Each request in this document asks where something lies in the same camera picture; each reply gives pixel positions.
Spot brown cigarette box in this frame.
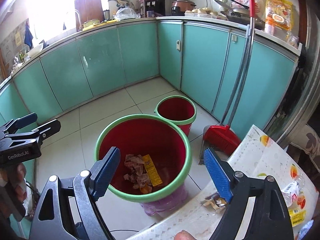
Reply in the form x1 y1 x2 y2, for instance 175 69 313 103
201 192 228 212

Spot crumpled brown paper trash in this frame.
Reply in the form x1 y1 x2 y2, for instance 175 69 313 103
123 154 152 194

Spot teal kitchen cabinets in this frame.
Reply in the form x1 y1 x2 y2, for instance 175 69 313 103
0 19 299 240

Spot person's left hand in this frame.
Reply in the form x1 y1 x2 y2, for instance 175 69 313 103
1 163 27 203

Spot person's right hand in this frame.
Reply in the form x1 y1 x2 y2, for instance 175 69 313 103
174 230 195 240

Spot yellow medicine box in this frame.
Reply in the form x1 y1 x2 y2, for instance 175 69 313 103
288 208 306 228

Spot fruit-pattern tablecloth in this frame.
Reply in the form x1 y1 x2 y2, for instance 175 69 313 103
131 126 319 239

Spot purple plastic stool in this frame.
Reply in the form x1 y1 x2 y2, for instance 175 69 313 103
140 184 188 216

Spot floral cushion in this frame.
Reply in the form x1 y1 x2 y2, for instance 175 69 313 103
291 124 320 170

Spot yellow wrapper in bucket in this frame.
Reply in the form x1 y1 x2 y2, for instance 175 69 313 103
142 154 163 186

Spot large red green-rimmed bucket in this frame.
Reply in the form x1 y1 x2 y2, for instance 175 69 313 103
94 114 192 203

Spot wooden cutting board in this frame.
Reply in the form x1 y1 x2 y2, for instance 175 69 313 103
74 0 104 31

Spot small red green-rimmed bucket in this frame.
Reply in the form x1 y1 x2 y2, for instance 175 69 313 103
154 95 197 137

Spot white plastic bag on counter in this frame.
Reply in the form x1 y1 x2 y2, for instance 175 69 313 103
114 7 140 21

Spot pink and black water dispenser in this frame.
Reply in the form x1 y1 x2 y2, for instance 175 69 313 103
138 0 165 17

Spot pink rice cooker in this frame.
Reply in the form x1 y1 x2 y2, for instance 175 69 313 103
171 0 196 16

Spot steamed buns plate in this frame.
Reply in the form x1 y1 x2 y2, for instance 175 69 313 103
184 7 218 18

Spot black wok pan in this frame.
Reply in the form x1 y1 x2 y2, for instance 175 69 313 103
215 0 251 25

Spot yellow snack bag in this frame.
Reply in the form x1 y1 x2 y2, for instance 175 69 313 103
265 0 293 31

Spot red broom with metal handle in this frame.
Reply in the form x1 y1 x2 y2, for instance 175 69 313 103
200 0 255 157

